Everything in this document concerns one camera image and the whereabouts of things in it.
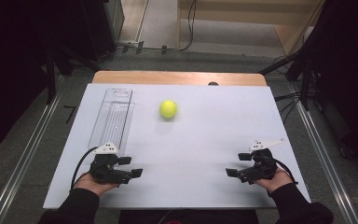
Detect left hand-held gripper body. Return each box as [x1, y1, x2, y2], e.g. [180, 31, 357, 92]
[89, 142, 133, 185]

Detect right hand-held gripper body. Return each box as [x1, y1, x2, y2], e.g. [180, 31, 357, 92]
[239, 138, 285, 185]

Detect clear plastic tray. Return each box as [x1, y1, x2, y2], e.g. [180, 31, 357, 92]
[87, 88, 135, 156]

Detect yellow tennis ball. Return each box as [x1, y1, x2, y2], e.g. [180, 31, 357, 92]
[158, 99, 179, 119]

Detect person's left hand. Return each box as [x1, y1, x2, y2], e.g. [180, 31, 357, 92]
[75, 172, 119, 197]

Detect person's dark torso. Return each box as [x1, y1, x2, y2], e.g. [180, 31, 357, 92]
[118, 209, 259, 224]

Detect wooden table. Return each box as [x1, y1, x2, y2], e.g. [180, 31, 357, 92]
[91, 70, 268, 87]

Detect black metal stand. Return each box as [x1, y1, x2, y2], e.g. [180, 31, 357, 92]
[258, 46, 313, 110]

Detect black tripod stand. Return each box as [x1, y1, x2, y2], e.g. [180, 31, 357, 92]
[42, 43, 102, 105]

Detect black curtain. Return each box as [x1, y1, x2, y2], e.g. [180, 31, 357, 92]
[0, 0, 87, 158]
[304, 0, 358, 169]

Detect light wooden shelf unit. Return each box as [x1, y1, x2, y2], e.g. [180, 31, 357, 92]
[176, 0, 325, 57]

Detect black cabinet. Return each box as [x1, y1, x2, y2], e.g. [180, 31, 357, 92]
[80, 0, 126, 62]

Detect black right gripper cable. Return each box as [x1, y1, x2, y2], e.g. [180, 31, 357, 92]
[274, 158, 299, 186]

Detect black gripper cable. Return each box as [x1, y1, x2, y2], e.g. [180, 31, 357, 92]
[70, 146, 99, 191]
[274, 158, 299, 186]

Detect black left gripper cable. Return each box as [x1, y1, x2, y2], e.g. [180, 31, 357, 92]
[70, 146, 99, 191]

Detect metal floor rail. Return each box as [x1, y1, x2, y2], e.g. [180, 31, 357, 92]
[0, 91, 63, 224]
[288, 83, 358, 224]

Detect bundle of black floor cables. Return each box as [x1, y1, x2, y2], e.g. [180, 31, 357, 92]
[274, 91, 303, 123]

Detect black hanging cable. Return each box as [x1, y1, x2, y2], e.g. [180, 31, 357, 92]
[143, 0, 199, 52]

